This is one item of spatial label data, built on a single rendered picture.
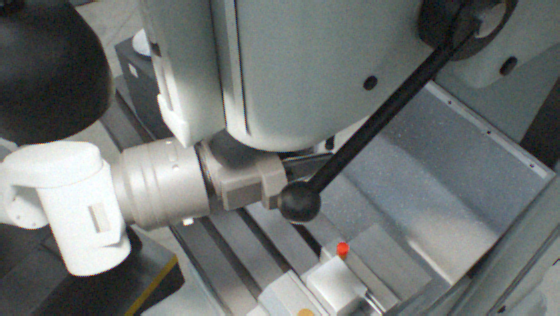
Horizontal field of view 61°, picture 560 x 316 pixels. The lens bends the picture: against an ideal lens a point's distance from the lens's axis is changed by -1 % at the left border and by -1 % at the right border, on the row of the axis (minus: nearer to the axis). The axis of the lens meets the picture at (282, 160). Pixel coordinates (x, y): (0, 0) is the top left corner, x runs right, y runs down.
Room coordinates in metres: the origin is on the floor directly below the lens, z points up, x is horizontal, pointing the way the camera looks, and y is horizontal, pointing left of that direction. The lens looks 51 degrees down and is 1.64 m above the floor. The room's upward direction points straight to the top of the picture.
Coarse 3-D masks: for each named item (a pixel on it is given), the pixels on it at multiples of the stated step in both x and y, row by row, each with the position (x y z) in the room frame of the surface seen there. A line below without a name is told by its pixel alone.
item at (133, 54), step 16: (128, 48) 0.68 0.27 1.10; (144, 48) 0.66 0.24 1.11; (128, 64) 0.66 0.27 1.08; (144, 64) 0.64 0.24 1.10; (128, 80) 0.68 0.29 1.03; (144, 80) 0.62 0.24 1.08; (144, 96) 0.64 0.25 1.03; (144, 112) 0.66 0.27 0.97; (160, 112) 0.60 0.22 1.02; (160, 128) 0.62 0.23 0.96
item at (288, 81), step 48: (240, 0) 0.24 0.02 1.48; (288, 0) 0.23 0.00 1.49; (336, 0) 0.23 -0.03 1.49; (384, 0) 0.25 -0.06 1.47; (240, 48) 0.25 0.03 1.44; (288, 48) 0.23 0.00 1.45; (336, 48) 0.23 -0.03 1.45; (384, 48) 0.26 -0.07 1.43; (240, 96) 0.25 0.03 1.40; (288, 96) 0.23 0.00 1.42; (336, 96) 0.24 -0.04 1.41; (384, 96) 0.26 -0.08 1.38; (288, 144) 0.24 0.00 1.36
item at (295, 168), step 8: (320, 152) 0.32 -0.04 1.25; (328, 152) 0.32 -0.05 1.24; (288, 160) 0.31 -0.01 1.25; (296, 160) 0.31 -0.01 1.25; (304, 160) 0.31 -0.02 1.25; (312, 160) 0.31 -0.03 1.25; (320, 160) 0.31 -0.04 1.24; (288, 168) 0.30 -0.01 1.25; (296, 168) 0.30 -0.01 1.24; (304, 168) 0.31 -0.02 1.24; (312, 168) 0.31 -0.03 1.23; (288, 176) 0.29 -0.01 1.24; (296, 176) 0.30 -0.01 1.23; (304, 176) 0.31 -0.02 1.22
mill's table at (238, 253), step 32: (128, 96) 0.75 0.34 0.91; (128, 128) 0.66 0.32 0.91; (192, 224) 0.43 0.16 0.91; (224, 224) 0.43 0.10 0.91; (256, 224) 0.45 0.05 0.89; (288, 224) 0.43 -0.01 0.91; (320, 224) 0.43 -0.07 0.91; (192, 256) 0.38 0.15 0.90; (224, 256) 0.37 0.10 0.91; (256, 256) 0.37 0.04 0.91; (288, 256) 0.37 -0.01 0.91; (320, 256) 0.38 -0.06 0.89; (224, 288) 0.31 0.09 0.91; (256, 288) 0.33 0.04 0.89
